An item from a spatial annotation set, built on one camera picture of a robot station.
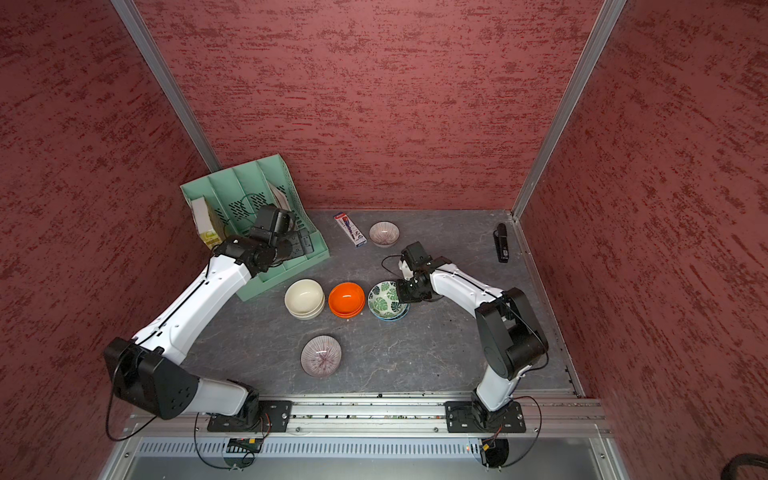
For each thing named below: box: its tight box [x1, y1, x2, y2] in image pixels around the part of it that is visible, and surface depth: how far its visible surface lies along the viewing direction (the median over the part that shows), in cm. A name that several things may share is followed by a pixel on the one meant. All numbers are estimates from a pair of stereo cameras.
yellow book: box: [191, 196, 223, 250], surface depth 83 cm
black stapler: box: [493, 223, 510, 263], surface depth 109 cm
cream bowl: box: [284, 278, 326, 321], surface depth 91 cm
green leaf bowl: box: [367, 280, 411, 322], surface depth 92 cm
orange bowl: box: [328, 281, 366, 319], surface depth 93 cm
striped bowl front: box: [300, 334, 343, 378], surface depth 83 cm
